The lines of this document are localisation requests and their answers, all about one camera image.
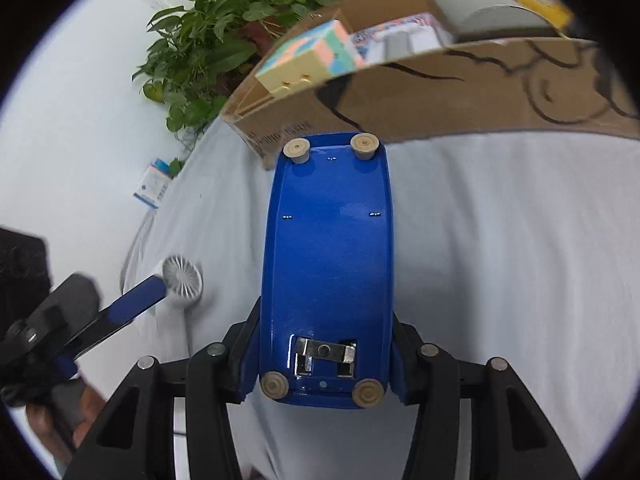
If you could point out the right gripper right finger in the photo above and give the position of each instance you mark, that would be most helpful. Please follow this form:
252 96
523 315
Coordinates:
511 437

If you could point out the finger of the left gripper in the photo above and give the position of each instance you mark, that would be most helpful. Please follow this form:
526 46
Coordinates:
118 315

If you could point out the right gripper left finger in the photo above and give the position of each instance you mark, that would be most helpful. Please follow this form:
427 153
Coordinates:
133 437

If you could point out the blue stapler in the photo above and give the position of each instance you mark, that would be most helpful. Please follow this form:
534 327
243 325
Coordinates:
326 316

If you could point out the pastel rubik cube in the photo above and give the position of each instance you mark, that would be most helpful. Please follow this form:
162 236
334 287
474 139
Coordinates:
315 56

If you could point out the person left hand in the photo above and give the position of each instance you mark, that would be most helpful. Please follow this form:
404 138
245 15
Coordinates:
59 436

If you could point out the white handheld fan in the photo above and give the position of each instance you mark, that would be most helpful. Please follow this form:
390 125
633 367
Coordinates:
183 280

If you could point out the blue white small box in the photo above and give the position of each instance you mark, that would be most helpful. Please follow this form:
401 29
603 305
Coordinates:
154 184

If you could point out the green potted plant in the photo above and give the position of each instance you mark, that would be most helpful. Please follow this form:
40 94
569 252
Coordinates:
204 49

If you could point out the brown cardboard box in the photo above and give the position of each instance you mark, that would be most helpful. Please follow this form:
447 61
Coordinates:
506 84

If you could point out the white flat device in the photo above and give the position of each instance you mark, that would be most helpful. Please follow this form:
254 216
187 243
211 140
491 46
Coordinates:
397 44

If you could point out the grey cylinder speaker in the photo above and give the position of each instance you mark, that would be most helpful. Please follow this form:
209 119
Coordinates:
478 20

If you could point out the yellow black can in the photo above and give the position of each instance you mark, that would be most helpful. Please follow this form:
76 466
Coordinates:
556 12

